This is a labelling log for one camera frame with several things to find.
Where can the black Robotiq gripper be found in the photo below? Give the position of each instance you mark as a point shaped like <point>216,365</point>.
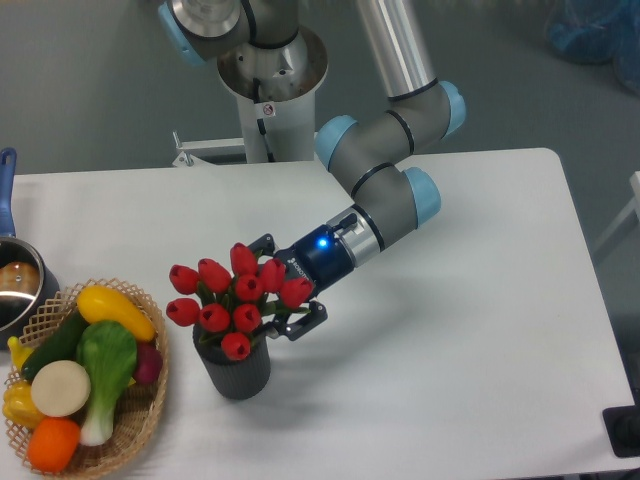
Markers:
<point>320,258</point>

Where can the red tulip bouquet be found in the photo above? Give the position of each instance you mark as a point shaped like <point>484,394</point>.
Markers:
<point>229,305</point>

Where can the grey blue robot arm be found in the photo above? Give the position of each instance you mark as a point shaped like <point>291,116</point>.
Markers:
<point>387,203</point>

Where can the dark grey ribbed vase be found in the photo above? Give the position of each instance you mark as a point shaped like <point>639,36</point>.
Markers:
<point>235,380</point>

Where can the red radish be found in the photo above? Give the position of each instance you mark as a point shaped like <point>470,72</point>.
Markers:
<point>149,364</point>

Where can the green bok choy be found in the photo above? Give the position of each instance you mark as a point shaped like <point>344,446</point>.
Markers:
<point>108,353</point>

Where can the yellow squash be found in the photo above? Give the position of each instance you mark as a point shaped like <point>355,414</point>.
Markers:
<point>98,303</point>

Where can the woven wicker basket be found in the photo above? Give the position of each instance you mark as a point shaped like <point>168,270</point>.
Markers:
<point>137,412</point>

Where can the dark green cucumber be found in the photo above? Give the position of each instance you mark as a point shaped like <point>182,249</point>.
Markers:
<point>60,345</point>

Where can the white round radish slice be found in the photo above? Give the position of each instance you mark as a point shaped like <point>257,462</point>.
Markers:
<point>60,389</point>

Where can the yellow banana tip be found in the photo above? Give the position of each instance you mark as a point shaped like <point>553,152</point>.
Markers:
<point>19,353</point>

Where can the orange fruit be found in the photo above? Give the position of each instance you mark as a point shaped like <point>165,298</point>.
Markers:
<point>53,444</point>

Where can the yellow bell pepper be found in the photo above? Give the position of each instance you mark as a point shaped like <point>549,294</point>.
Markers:
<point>19,407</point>

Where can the black device at table edge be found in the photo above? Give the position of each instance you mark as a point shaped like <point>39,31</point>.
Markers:
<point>622,426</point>

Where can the blue plastic bag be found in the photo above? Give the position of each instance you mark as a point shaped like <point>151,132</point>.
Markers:
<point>597,32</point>

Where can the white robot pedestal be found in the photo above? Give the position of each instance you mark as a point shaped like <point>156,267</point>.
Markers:
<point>275,92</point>

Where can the blue handled saucepan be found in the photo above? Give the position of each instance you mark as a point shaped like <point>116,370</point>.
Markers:
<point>26,281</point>

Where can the white furniture frame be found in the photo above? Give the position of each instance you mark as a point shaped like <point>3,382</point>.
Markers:
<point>622,224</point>

